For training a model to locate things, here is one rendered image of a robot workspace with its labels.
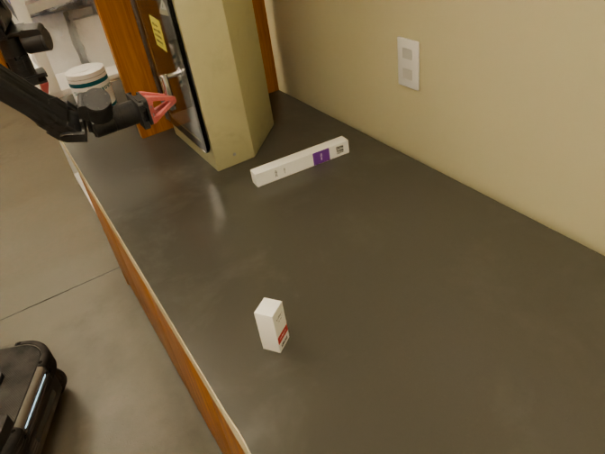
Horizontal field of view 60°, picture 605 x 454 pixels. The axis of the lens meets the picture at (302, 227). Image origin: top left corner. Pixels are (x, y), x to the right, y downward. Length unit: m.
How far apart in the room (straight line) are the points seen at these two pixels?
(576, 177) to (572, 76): 0.18
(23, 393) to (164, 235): 1.02
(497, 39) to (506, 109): 0.14
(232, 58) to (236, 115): 0.14
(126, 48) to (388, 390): 1.20
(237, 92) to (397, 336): 0.76
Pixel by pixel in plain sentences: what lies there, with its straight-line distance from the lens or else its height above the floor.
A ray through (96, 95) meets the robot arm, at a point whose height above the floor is 1.22.
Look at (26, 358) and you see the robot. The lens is 2.21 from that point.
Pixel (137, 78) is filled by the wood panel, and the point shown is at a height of 1.12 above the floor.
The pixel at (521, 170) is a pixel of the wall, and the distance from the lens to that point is 1.16.
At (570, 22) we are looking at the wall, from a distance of 1.01.
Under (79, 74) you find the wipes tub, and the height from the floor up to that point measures 1.09.
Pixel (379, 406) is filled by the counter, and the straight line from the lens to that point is 0.80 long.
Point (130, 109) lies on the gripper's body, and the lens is 1.31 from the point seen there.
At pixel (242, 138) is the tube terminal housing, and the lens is 1.41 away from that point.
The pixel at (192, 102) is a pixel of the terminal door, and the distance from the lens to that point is 1.35.
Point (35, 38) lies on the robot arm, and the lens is 1.62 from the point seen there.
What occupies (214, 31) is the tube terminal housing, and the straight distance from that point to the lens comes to 1.31.
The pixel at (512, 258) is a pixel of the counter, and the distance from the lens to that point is 1.04.
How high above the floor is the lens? 1.60
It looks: 36 degrees down
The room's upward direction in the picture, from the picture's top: 9 degrees counter-clockwise
